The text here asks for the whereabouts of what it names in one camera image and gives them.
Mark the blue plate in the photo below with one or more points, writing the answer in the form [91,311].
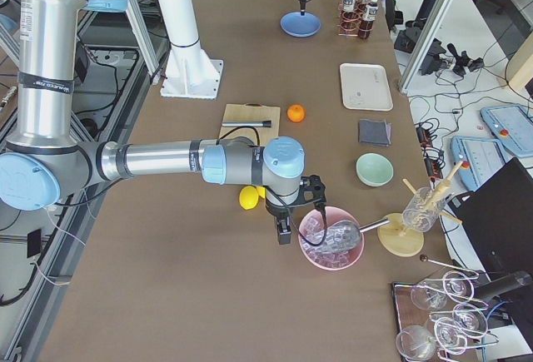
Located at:
[296,24]

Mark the orange fruit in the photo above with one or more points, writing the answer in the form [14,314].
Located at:
[296,113]

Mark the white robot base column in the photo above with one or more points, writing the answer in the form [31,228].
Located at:
[190,72]

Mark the yellow lemon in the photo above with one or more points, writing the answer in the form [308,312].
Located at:
[248,198]
[261,192]

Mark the tea bottle middle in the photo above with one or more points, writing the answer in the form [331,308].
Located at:
[348,15]

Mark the pink bowl with ice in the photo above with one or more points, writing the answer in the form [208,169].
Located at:
[311,229]

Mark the metal ice scoop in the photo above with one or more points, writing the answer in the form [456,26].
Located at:
[346,235]

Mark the tea bottle front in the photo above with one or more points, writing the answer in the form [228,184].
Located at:
[367,19]

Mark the cream rabbit tray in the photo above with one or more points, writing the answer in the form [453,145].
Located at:
[365,87]

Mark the green bowl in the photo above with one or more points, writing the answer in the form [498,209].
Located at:
[374,169]

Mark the steel muddler with black tip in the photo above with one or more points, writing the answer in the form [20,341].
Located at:
[264,123]

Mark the wooden cup tree stand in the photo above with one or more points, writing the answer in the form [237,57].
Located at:
[405,242]

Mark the wooden cutting board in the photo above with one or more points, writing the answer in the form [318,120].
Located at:
[249,112]

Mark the grey folded cloth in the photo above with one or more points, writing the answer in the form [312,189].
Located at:
[377,133]

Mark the clear glass mug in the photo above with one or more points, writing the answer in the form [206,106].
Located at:
[420,214]

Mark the wine glass rack tray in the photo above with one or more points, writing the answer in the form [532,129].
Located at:
[439,318]

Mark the blue teach pendant near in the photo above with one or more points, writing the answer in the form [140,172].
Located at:
[483,157]

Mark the blue teach pendant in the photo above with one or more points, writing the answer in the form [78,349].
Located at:
[512,126]
[483,157]

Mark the black laptop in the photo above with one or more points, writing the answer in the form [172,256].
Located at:
[497,219]

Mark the blue teach pendant far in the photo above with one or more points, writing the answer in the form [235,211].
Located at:
[512,126]

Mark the copper wire bottle rack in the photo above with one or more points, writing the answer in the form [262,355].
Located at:
[357,18]

